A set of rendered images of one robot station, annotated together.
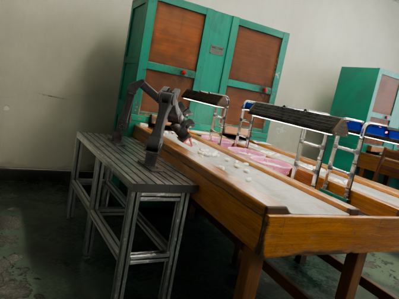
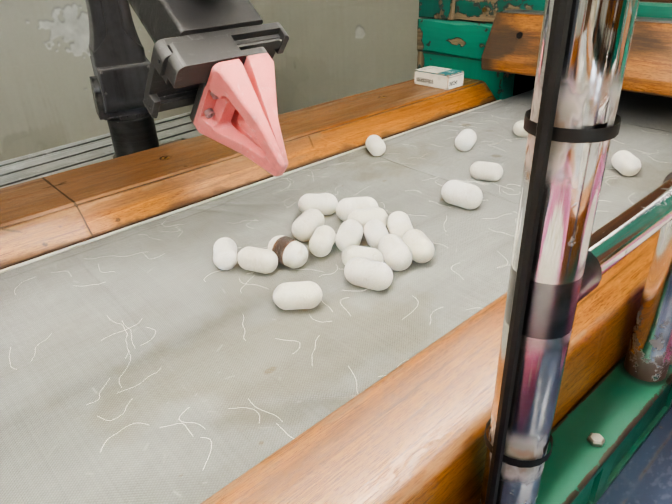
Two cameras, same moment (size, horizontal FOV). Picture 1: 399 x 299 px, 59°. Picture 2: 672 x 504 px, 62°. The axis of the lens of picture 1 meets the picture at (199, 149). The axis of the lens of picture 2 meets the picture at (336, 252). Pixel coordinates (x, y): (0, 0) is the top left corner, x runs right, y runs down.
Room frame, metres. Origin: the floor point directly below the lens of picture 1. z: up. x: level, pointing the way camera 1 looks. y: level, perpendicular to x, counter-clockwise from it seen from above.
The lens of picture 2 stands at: (2.41, -0.27, 0.95)
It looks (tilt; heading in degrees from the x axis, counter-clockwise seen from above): 29 degrees down; 76
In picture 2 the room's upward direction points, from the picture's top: 3 degrees counter-clockwise
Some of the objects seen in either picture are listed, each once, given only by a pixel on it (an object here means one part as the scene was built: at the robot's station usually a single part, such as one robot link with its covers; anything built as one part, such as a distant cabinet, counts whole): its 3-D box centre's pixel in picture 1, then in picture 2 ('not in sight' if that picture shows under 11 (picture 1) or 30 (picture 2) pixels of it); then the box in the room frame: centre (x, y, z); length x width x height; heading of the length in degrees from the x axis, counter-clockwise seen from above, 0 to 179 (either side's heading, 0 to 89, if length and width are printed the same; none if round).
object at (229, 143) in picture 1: (216, 144); not in sight; (2.79, -0.13, 0.72); 0.27 x 0.27 x 0.10
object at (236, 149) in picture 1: (245, 158); not in sight; (2.40, -0.33, 0.72); 0.27 x 0.27 x 0.10
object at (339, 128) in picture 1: (291, 116); not in sight; (1.65, -0.39, 1.08); 0.62 x 0.08 x 0.07; 27
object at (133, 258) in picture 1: (113, 208); not in sight; (2.04, 0.45, 0.31); 1.20 x 0.29 x 0.63; 32
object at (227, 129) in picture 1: (237, 131); not in sight; (3.19, -0.31, 0.83); 0.30 x 0.06 x 0.07; 117
